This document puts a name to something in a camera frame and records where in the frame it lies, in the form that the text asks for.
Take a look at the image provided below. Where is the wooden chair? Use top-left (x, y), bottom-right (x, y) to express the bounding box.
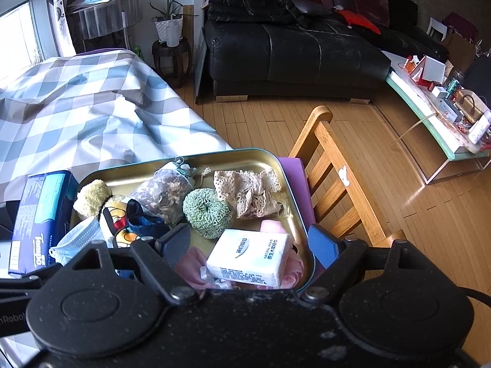
top-left (288, 105), bottom-right (407, 248)

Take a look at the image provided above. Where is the yellow fluffy scrunchie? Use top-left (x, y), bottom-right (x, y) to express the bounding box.
top-left (73, 180), bottom-right (114, 219)

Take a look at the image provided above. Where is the glass jar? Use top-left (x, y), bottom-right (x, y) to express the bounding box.
top-left (445, 70), bottom-right (465, 89)

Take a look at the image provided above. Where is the woven straw bag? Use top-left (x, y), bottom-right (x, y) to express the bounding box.
top-left (454, 89), bottom-right (488, 123)

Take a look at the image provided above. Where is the potted plant in white pot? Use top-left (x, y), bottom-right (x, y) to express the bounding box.
top-left (149, 0), bottom-right (198, 44)

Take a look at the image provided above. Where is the green knitted scrunchie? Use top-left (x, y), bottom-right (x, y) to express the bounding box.
top-left (182, 188), bottom-right (231, 240)

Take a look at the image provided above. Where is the blue face mask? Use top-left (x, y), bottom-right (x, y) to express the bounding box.
top-left (49, 216), bottom-right (102, 265)

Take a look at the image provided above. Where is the dark wooden plant stand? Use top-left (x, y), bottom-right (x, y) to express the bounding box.
top-left (151, 37), bottom-right (192, 81)

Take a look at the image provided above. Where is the blue brown checked blanket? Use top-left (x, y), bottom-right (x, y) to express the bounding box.
top-left (0, 50), bottom-right (234, 368)

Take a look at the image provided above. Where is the black box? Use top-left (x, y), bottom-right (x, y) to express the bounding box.
top-left (0, 201), bottom-right (20, 240)

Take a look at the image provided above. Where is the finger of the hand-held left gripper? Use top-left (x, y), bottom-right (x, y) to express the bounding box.
top-left (0, 266), bottom-right (64, 297)

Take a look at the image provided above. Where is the dried petal sachet bag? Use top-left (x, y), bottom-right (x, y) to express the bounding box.
top-left (128, 157), bottom-right (202, 225)

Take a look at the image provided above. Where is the purple seat cushion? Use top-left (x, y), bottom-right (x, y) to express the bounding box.
top-left (278, 156), bottom-right (317, 231)

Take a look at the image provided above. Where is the small white frame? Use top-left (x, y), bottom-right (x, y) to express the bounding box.
top-left (427, 17), bottom-right (447, 41)

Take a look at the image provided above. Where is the pink cloth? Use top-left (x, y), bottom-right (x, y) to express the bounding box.
top-left (174, 218), bottom-right (305, 290)

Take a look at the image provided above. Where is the cream lace cloth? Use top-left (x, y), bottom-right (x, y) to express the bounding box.
top-left (213, 169), bottom-right (286, 221)

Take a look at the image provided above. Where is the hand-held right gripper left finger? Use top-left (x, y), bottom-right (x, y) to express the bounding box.
top-left (70, 223), bottom-right (199, 305)

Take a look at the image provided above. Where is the brown paper bag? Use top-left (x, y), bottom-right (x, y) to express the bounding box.
top-left (441, 33), bottom-right (476, 71)

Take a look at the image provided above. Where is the glass coffee table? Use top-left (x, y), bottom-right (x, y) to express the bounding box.
top-left (385, 50), bottom-right (491, 185)

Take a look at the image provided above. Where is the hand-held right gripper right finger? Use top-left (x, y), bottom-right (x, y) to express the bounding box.
top-left (300, 223), bottom-right (428, 307)

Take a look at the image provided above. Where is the dark bag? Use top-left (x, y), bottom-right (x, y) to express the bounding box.
top-left (462, 56), bottom-right (491, 96)

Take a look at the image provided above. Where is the blue tissue package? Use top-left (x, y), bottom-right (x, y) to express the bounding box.
top-left (8, 169), bottom-right (79, 277)

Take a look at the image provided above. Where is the leaning dark panel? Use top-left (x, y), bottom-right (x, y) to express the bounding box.
top-left (194, 27), bottom-right (210, 104)

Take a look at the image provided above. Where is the cartoon print cloth pouch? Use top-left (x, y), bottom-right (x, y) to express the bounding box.
top-left (100, 198), bottom-right (169, 250)

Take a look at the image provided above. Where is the white bottle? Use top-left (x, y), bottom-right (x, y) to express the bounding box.
top-left (468, 110), bottom-right (491, 144)

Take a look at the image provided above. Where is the white tissue pack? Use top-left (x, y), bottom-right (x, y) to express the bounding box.
top-left (206, 228), bottom-right (294, 289)

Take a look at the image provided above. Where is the side table with striped cloth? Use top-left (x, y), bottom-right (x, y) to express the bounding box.
top-left (67, 0), bottom-right (152, 52)

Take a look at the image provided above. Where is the patterned curtain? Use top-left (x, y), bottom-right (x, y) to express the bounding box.
top-left (44, 0), bottom-right (154, 56)

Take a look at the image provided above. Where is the black cable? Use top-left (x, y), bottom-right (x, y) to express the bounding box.
top-left (454, 286), bottom-right (491, 311)

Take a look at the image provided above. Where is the black leather sofa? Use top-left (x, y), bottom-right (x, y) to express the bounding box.
top-left (201, 0), bottom-right (449, 104)

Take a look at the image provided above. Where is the gold metal tray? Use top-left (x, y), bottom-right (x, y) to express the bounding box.
top-left (69, 148), bottom-right (316, 292)

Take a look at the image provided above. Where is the flat white box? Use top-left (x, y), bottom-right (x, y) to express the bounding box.
top-left (437, 98), bottom-right (463, 121)

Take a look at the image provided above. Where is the maroon bag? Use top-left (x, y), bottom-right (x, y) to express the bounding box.
top-left (441, 11), bottom-right (480, 43)

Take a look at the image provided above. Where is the white cardboard box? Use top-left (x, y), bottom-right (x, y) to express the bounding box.
top-left (416, 56), bottom-right (447, 85)

